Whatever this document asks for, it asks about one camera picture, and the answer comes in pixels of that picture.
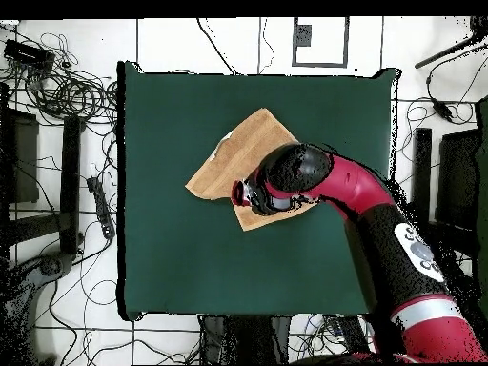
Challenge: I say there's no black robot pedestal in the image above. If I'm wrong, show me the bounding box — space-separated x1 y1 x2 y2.
199 314 293 366

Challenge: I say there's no black power adapter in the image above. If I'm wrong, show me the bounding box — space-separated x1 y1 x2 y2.
432 99 455 122

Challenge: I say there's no black power strip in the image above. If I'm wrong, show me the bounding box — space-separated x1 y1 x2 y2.
86 175 116 240
336 315 371 356

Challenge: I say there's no black rounded floor base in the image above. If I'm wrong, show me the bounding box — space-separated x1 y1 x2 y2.
37 252 75 279

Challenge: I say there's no black cable tangle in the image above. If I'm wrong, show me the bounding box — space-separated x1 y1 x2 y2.
22 31 119 123

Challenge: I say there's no black flat electronics box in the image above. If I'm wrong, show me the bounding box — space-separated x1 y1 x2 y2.
3 38 57 71

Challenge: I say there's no small dark square plate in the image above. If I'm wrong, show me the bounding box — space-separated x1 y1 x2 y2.
293 24 313 48

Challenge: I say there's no dark flat panel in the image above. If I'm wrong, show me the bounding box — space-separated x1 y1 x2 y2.
0 108 40 205
436 129 481 230

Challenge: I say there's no dark green table cloth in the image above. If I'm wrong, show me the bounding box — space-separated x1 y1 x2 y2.
115 60 401 321

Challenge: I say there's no tan terry towel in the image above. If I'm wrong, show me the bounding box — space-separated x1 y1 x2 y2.
185 107 318 233

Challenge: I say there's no black pole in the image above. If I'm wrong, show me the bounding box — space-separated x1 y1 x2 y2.
414 31 488 70

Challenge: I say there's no grey square floor frame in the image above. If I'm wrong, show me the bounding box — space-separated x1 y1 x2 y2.
292 16 350 69

